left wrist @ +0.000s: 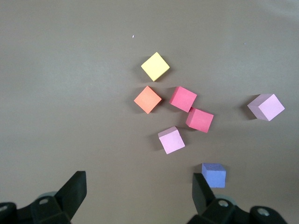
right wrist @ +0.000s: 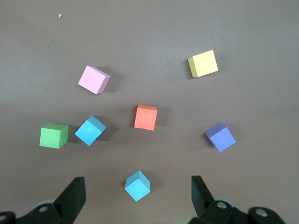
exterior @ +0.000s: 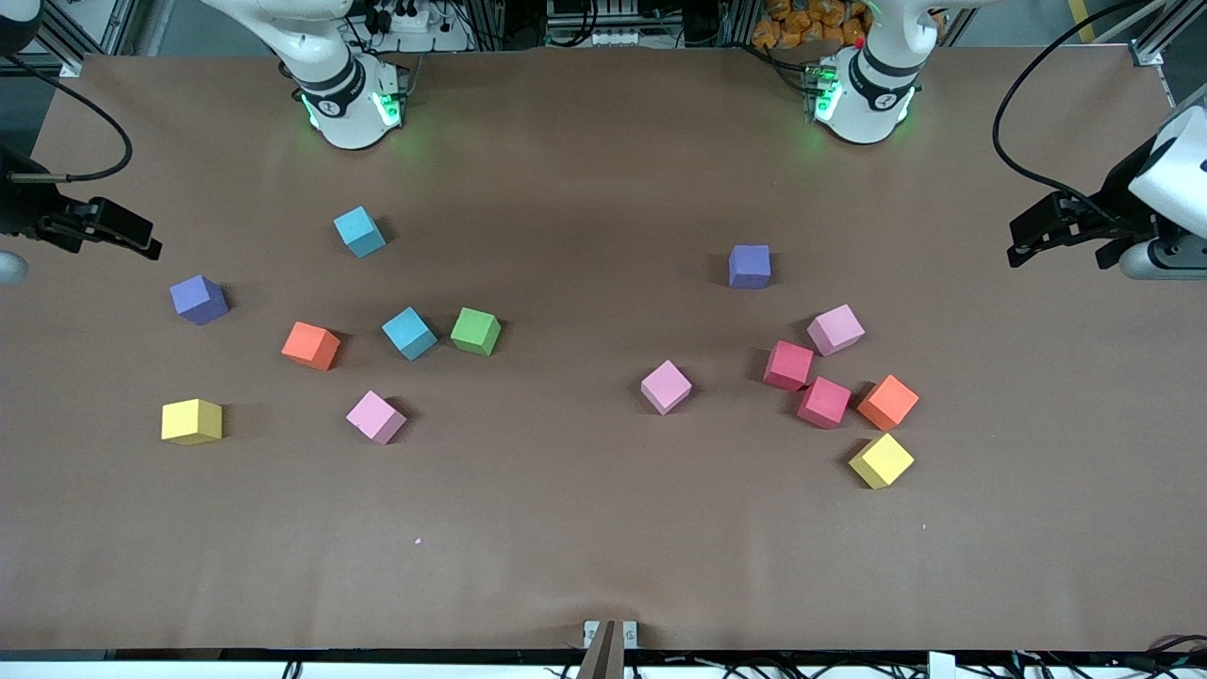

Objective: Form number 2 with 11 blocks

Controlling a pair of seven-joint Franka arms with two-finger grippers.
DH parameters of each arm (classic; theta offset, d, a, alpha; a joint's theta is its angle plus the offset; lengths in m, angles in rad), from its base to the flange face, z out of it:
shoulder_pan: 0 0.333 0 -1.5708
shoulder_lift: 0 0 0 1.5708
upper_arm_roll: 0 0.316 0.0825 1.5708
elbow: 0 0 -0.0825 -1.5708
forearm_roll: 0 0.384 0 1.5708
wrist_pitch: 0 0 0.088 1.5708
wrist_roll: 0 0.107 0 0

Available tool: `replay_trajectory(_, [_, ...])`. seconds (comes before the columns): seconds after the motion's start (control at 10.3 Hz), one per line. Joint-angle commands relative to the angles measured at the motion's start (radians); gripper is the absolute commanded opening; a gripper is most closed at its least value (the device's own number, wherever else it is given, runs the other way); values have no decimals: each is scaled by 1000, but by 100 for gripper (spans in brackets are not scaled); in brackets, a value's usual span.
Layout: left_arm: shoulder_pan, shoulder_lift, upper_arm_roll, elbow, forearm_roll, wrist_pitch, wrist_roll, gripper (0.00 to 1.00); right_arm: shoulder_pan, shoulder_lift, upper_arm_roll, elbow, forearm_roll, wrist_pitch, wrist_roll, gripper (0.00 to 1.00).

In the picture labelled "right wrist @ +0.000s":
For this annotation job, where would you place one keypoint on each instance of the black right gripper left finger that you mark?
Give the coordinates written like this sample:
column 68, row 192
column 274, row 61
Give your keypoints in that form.
column 67, row 205

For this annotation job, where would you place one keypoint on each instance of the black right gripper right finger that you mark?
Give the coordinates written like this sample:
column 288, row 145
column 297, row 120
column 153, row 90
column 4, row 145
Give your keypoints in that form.
column 205, row 207

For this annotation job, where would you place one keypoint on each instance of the green foam cube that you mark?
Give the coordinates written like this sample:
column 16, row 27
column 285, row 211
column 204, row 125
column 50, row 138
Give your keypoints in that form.
column 53, row 136

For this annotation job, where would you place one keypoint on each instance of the orange foam cube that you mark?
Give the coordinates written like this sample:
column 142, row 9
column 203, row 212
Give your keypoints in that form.
column 145, row 117

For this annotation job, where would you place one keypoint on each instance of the purple foam cube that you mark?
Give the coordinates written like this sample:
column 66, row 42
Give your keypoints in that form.
column 220, row 138

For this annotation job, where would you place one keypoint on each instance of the cyan foam cube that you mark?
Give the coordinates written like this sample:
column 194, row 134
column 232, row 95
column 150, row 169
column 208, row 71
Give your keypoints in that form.
column 137, row 186
column 90, row 131

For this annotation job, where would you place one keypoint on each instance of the pink foam cube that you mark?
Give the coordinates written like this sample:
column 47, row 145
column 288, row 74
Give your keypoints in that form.
column 93, row 80

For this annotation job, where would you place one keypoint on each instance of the yellow foam cube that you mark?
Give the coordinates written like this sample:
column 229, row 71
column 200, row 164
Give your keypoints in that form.
column 203, row 63

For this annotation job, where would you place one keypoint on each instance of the brown table cover sheet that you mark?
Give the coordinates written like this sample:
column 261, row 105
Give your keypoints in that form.
column 149, row 35

